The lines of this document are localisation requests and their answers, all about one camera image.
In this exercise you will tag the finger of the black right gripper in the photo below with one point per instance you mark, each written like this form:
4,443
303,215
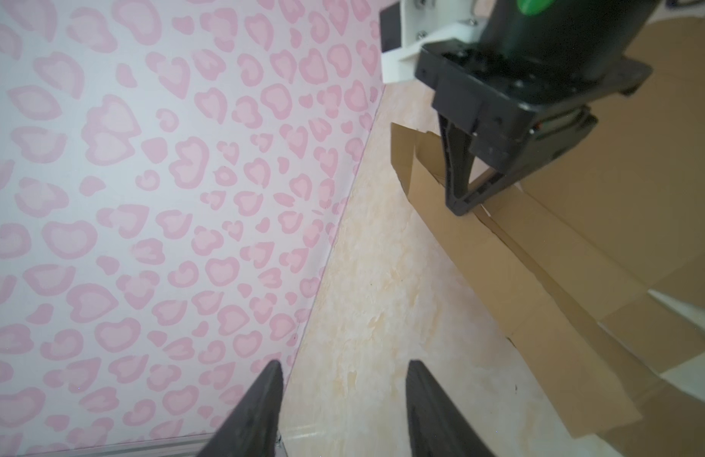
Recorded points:
486,183
458,147

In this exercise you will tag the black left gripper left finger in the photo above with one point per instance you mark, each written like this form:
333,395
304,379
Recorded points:
251,429

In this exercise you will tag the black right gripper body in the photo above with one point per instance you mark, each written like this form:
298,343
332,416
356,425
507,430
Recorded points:
516,117

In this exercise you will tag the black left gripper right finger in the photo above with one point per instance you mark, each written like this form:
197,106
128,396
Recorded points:
436,426

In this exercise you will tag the brown cardboard box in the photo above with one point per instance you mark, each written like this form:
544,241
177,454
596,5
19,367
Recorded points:
570,261

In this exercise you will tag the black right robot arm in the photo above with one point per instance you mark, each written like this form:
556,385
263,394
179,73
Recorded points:
574,40

